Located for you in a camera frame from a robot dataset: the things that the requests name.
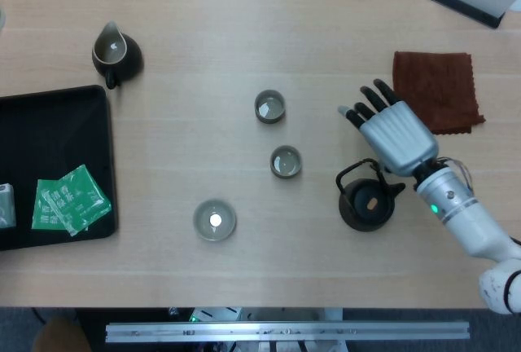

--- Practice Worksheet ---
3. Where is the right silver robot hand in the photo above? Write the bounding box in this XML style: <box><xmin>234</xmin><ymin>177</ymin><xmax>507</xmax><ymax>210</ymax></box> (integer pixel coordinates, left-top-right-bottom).
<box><xmin>337</xmin><ymin>78</ymin><xmax>440</xmax><ymax>177</ymax></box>

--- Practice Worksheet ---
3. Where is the aluminium profile rail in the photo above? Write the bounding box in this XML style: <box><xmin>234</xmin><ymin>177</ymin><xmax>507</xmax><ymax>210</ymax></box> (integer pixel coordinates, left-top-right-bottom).
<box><xmin>104</xmin><ymin>319</ymin><xmax>471</xmax><ymax>344</ymax></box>

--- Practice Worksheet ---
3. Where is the orange object under table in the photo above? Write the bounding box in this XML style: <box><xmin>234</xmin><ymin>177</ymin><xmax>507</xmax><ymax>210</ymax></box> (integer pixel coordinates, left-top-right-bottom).
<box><xmin>34</xmin><ymin>315</ymin><xmax>93</xmax><ymax>352</ymax></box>

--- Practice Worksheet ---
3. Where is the small dark teacup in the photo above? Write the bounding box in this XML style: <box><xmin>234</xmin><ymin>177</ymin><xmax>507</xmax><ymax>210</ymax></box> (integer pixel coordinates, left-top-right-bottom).
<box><xmin>254</xmin><ymin>89</ymin><xmax>287</xmax><ymax>125</ymax></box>
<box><xmin>269</xmin><ymin>144</ymin><xmax>304</xmax><ymax>179</ymax></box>

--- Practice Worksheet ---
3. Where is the green tea packet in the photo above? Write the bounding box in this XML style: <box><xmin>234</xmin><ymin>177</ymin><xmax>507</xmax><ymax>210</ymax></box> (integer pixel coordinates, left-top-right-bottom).
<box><xmin>48</xmin><ymin>164</ymin><xmax>112</xmax><ymax>238</ymax></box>
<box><xmin>31</xmin><ymin>179</ymin><xmax>67</xmax><ymax>231</ymax></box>

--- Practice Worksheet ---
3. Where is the dark ceramic pouring pitcher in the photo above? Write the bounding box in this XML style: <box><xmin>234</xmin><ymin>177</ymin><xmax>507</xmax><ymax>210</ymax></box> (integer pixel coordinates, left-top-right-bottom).
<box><xmin>91</xmin><ymin>21</ymin><xmax>145</xmax><ymax>90</ymax></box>

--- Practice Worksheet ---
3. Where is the black rectangular tray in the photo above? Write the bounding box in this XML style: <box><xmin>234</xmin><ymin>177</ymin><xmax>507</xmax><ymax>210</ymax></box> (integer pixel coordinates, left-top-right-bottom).
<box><xmin>0</xmin><ymin>85</ymin><xmax>119</xmax><ymax>252</ymax></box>

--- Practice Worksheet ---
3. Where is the brown folded cloth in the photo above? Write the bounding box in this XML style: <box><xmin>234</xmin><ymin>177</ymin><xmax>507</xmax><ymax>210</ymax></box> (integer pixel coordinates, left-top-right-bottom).
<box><xmin>392</xmin><ymin>51</ymin><xmax>486</xmax><ymax>135</ymax></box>

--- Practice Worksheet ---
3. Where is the white electronics box under table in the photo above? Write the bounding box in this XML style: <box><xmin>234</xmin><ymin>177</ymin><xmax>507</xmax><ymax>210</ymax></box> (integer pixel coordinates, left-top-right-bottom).
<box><xmin>189</xmin><ymin>306</ymin><xmax>243</xmax><ymax>323</ymax></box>

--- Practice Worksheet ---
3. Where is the wide grey tea bowl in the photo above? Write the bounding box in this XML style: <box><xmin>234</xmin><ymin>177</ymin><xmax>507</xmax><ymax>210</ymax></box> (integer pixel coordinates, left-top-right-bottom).
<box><xmin>192</xmin><ymin>199</ymin><xmax>238</xmax><ymax>243</ymax></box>

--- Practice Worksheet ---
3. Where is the dark ceramic teapot with handle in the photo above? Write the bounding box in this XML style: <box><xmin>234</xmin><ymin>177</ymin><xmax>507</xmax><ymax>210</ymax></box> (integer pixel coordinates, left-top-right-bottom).
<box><xmin>335</xmin><ymin>158</ymin><xmax>407</xmax><ymax>232</ymax></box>

